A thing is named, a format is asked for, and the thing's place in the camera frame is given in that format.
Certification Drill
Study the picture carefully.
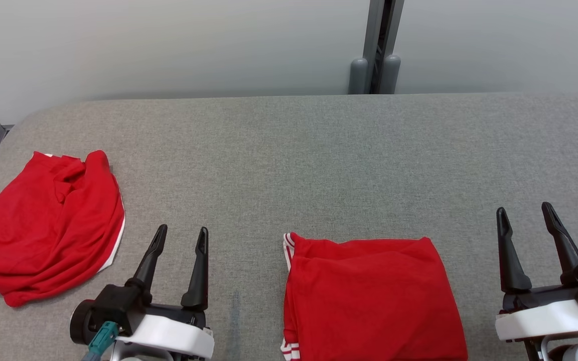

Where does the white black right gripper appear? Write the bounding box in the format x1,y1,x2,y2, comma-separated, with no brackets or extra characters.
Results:
494,202,578,343

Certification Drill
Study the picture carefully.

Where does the grey fabric sofa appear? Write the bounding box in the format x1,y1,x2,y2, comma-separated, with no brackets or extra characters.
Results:
0,92,578,361

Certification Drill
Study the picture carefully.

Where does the red shirt with striped cuffs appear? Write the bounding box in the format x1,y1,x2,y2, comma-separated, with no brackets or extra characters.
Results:
281,232,469,361

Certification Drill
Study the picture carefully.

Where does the grey rounded post bumper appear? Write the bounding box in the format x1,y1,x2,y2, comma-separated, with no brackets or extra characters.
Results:
348,57,370,95
381,55,401,95

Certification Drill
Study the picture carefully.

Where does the grey vertical wall post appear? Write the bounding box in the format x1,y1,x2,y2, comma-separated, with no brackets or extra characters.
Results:
362,0,405,95

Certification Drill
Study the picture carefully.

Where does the black cable with teal plug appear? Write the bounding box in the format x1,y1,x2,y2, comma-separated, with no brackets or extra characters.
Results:
81,321,119,361

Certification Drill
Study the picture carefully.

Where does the red shirt with white trim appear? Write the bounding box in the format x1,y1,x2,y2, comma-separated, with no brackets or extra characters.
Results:
0,149,127,308

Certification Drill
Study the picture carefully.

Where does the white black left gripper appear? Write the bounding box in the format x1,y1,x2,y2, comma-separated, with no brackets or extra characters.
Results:
113,224,216,360

